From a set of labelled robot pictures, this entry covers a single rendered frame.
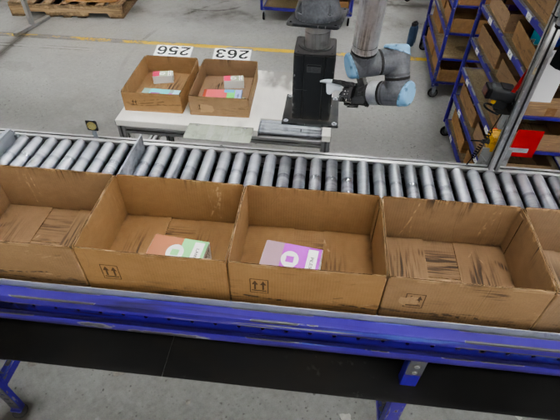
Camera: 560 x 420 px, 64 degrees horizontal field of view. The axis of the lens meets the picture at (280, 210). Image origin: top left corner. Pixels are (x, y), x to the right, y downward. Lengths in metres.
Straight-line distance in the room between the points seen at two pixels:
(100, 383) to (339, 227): 1.32
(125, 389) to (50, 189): 0.99
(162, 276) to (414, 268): 0.70
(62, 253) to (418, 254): 0.98
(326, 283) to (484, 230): 0.55
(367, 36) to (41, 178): 1.12
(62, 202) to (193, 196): 0.45
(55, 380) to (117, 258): 1.17
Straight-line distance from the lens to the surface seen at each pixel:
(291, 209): 1.34
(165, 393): 2.12
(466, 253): 1.45
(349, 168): 1.87
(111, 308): 1.27
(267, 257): 1.23
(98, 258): 1.23
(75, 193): 1.53
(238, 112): 2.14
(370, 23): 1.55
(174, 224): 1.44
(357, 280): 1.11
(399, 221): 1.38
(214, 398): 2.08
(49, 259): 1.31
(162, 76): 2.45
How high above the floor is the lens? 1.90
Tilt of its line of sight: 44 degrees down
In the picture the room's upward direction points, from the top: 1 degrees clockwise
